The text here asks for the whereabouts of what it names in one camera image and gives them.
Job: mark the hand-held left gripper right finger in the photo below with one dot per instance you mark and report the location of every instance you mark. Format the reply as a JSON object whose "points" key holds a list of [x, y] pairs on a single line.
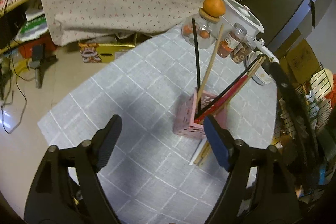
{"points": [[216, 141]]}

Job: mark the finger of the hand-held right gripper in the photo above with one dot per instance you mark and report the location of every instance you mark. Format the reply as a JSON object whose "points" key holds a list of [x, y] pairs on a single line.
{"points": [[282, 82]]}

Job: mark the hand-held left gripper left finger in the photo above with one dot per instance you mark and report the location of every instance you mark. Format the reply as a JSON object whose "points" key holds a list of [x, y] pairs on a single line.
{"points": [[110, 140]]}

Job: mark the pile of wooden chopsticks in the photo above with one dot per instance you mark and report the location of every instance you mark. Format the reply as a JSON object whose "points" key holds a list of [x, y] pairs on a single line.
{"points": [[204, 154]]}

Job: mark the bamboo chopstick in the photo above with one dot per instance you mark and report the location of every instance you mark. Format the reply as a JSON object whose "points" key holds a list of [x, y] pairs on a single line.
{"points": [[211, 61], [246, 84], [255, 65]]}

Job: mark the pink perforated utensil holder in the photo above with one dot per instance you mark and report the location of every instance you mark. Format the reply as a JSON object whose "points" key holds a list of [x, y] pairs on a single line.
{"points": [[189, 124]]}

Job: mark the black chopstick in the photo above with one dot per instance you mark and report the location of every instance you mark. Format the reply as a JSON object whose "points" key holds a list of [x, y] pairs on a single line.
{"points": [[223, 92], [197, 64]]}

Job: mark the cardboard box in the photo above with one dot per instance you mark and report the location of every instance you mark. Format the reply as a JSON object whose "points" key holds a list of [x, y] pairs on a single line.
{"points": [[299, 61]]}

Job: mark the grey checked tablecloth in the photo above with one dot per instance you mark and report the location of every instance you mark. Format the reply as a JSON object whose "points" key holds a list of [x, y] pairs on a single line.
{"points": [[131, 113]]}

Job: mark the napa cabbage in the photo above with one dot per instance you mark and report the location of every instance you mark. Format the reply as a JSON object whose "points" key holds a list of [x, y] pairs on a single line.
{"points": [[321, 85]]}

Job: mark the jar of dried rings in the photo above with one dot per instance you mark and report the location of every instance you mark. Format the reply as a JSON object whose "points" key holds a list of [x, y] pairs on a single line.
{"points": [[242, 52]]}

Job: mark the orange plastic bag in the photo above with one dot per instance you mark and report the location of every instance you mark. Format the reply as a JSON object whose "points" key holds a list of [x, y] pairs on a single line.
{"points": [[332, 92]]}

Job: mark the jar of red spice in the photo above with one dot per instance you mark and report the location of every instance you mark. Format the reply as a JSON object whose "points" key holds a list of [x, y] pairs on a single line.
{"points": [[228, 43]]}

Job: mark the grey refrigerator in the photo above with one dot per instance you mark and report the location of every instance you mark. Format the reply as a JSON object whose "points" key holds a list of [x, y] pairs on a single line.
{"points": [[294, 8]]}

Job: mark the white electric cooking pot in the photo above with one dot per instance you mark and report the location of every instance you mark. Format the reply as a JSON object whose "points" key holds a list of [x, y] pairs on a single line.
{"points": [[244, 16]]}

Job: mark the glass jar with cork lid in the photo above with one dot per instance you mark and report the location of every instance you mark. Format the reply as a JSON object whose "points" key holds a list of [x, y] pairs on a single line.
{"points": [[207, 40]]}

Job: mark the printed yellow box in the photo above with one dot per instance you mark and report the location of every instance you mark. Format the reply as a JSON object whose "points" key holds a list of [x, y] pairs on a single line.
{"points": [[105, 52]]}

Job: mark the small orange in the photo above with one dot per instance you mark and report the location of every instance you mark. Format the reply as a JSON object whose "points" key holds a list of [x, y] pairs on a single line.
{"points": [[187, 29], [205, 34]]}

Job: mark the large orange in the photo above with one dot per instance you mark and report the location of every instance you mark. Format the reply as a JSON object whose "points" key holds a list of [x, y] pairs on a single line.
{"points": [[214, 6]]}

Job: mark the grey floor tool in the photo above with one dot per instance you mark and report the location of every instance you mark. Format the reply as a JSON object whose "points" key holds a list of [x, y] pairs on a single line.
{"points": [[38, 64]]}

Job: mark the floral cabinet tablecloth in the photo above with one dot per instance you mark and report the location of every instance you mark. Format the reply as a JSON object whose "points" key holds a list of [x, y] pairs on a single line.
{"points": [[105, 6]]}

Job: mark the green and white bag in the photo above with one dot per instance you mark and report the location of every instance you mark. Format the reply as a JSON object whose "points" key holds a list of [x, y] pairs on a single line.
{"points": [[34, 26]]}

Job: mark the wooden shelf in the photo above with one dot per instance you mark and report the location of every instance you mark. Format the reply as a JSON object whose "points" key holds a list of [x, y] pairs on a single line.
{"points": [[15, 3]]}

